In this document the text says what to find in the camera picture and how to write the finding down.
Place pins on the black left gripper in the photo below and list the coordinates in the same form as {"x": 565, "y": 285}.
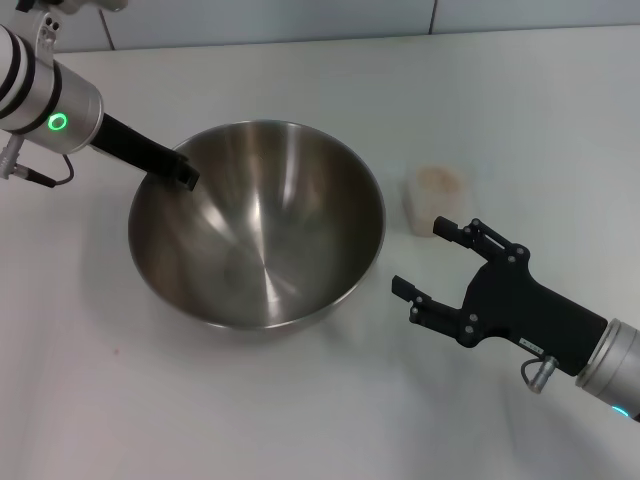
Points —
{"x": 130, "y": 145}

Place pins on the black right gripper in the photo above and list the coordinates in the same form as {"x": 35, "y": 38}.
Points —
{"x": 525, "y": 310}

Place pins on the clear plastic measuring cup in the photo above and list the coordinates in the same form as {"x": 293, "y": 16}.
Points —
{"x": 415, "y": 220}

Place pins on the stainless steel mixing bowl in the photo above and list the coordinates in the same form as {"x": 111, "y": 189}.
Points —
{"x": 280, "y": 240}

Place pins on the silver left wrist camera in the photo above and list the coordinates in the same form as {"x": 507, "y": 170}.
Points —
{"x": 47, "y": 35}

